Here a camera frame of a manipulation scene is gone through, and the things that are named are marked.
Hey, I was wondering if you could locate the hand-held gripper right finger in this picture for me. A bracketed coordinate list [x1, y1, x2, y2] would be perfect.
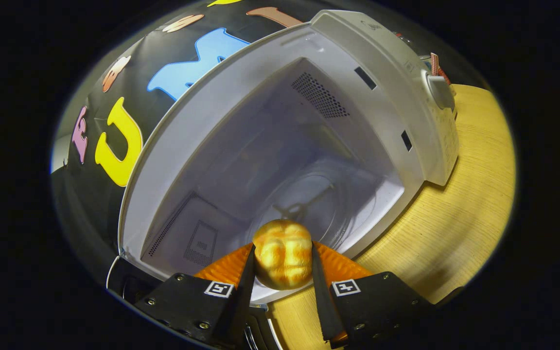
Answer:
[312, 242, 436, 348]

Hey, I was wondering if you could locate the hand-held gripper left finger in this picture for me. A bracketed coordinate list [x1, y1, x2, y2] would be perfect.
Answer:
[134, 243, 256, 348]

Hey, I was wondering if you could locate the golden bread bun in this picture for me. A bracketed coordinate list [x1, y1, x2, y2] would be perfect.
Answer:
[252, 219, 314, 291]

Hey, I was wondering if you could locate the white microwave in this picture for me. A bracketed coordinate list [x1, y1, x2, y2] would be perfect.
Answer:
[106, 10, 460, 350]

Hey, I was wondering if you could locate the red white striped straw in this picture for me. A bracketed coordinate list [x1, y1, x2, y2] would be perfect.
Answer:
[429, 52, 452, 86]

